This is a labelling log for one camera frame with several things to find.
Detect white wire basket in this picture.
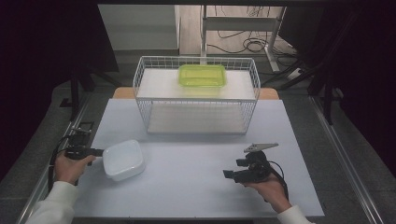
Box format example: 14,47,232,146
133,55,262,135

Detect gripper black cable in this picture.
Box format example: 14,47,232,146
47,135,71,192
268,160,290,202

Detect white cabinet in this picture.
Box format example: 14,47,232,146
97,4,181,57

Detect green lidded plastic container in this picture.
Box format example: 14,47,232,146
177,63,227,89

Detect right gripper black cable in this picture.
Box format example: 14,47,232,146
268,160,290,202

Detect wooden table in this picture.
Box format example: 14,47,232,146
112,86,280,101

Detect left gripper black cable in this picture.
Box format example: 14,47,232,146
47,135,71,192

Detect person's right hand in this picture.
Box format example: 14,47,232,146
242,173,292,215

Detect person's left hand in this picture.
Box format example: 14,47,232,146
54,152,96,186

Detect white power strip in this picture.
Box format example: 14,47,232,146
285,67,305,82

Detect white desk frame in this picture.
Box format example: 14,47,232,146
200,4,287,73

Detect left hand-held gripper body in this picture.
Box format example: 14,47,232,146
64,123,95,161

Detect metal floor rail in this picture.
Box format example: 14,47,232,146
308,95,385,224
16,92,92,224

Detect white plastic container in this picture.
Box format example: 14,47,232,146
102,139,147,182

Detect dark metal stand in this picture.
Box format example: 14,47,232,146
261,12,366,126
59,60,121,123

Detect white table sheet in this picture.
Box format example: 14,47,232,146
74,98,325,218

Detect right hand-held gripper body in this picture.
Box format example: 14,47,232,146
233,142,280,185

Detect black floor cables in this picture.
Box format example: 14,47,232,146
206,6,297,56

